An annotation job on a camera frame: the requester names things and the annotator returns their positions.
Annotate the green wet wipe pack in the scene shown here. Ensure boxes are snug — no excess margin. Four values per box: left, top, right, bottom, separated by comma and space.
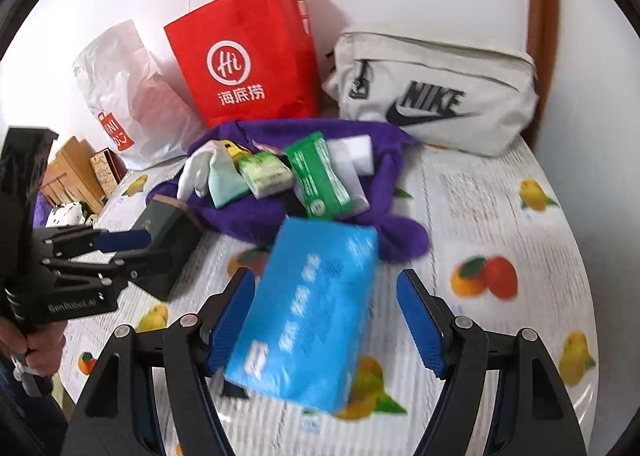
285, 131, 354, 221

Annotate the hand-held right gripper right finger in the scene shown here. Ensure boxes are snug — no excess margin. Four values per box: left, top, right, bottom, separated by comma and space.
396, 269, 589, 456

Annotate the purple towel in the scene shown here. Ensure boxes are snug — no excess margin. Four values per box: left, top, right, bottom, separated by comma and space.
146, 119, 432, 265

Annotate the brown patterned box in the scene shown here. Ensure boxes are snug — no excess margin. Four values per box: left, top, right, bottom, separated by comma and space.
90, 147, 127, 197

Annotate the fruit print tablecloth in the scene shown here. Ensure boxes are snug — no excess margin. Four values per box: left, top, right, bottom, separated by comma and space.
57, 135, 601, 456

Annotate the polka dot pillow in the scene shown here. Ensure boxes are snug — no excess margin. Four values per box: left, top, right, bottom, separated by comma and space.
45, 203, 99, 230

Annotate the wooden door frame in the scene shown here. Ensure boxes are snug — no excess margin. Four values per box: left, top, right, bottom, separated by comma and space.
520, 0, 560, 153

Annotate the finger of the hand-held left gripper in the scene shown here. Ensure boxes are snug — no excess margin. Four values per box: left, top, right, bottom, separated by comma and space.
42, 253, 167, 288
42, 229, 152, 258

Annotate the red paper bag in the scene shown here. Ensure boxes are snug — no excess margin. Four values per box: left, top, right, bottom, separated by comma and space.
164, 0, 321, 130

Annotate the white plastic bag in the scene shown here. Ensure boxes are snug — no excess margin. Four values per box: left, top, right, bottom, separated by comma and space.
72, 19, 209, 172

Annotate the dark green box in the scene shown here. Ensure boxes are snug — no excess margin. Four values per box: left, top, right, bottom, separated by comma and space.
132, 193, 204, 302

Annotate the beige waist bag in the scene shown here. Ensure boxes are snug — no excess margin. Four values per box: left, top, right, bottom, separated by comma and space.
321, 26, 539, 158

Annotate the blue tissue pack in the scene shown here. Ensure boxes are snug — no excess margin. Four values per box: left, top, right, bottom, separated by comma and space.
223, 216, 380, 413

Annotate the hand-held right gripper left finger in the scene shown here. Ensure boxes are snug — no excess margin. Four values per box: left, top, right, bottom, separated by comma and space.
60, 267, 257, 456

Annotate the black cloth item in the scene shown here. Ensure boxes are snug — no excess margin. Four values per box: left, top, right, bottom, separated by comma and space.
281, 190, 312, 218

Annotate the white and green sock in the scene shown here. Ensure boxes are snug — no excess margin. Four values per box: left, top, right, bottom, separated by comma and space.
176, 139, 249, 210

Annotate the white eraser block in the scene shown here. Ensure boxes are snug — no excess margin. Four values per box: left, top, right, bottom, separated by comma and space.
332, 133, 376, 177

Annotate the person's dark clothing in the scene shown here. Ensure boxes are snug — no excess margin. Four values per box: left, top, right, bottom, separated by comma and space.
0, 358, 69, 456

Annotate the person's left hand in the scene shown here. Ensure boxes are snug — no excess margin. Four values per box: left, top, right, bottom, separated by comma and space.
0, 319, 67, 378

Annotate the small green white tissue pack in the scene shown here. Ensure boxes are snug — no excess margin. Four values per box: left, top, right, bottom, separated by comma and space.
237, 151, 296, 200

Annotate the wooden chair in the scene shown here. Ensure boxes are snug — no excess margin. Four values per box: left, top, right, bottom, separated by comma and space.
39, 136, 106, 217

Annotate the yellow and black glove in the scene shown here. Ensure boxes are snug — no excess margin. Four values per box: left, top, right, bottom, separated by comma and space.
220, 139, 252, 163

